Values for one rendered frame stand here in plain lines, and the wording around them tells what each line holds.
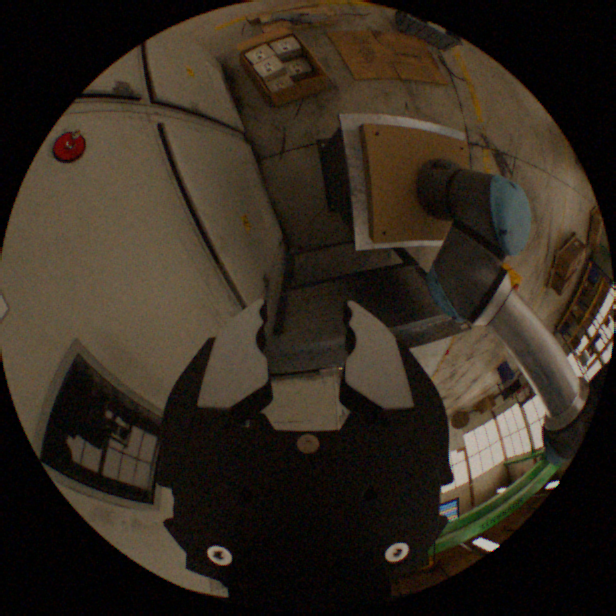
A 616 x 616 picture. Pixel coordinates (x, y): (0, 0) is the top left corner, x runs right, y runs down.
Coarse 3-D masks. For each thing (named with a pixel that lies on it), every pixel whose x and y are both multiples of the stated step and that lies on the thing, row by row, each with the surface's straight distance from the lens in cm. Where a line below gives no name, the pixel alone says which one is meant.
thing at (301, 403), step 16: (272, 384) 60; (288, 384) 58; (304, 384) 56; (320, 384) 55; (272, 400) 58; (288, 400) 56; (304, 400) 54; (320, 400) 53; (272, 416) 56; (288, 416) 54; (304, 416) 53; (320, 416) 52; (336, 416) 51
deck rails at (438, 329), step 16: (448, 320) 66; (400, 336) 58; (416, 336) 59; (432, 336) 60; (448, 336) 61; (288, 352) 59; (304, 352) 58; (320, 352) 57; (336, 352) 56; (272, 368) 59; (288, 368) 57; (304, 368) 55
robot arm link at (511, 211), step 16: (464, 176) 38; (480, 176) 36; (496, 176) 35; (464, 192) 36; (480, 192) 34; (496, 192) 32; (512, 192) 33; (464, 208) 34; (480, 208) 33; (496, 208) 31; (512, 208) 32; (528, 208) 38; (464, 224) 33; (480, 224) 32; (496, 224) 31; (512, 224) 33; (528, 224) 38; (480, 240) 32; (496, 240) 33; (512, 240) 33; (496, 256) 34
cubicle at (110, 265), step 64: (64, 128) 39; (128, 128) 44; (192, 128) 64; (64, 192) 31; (128, 192) 35; (192, 192) 48; (256, 192) 95; (64, 256) 27; (128, 256) 31; (192, 256) 40; (256, 256) 69; (0, 320) 26; (64, 320) 26; (128, 320) 28; (192, 320) 36; (64, 384) 26; (128, 384) 28; (64, 448) 27; (128, 448) 29; (128, 512) 32; (192, 576) 46
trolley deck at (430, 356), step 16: (432, 304) 65; (384, 320) 58; (400, 320) 58; (416, 320) 59; (432, 320) 62; (272, 336) 62; (288, 336) 60; (304, 336) 58; (320, 336) 56; (336, 336) 55; (272, 352) 61; (416, 352) 74; (432, 352) 80; (432, 368) 95
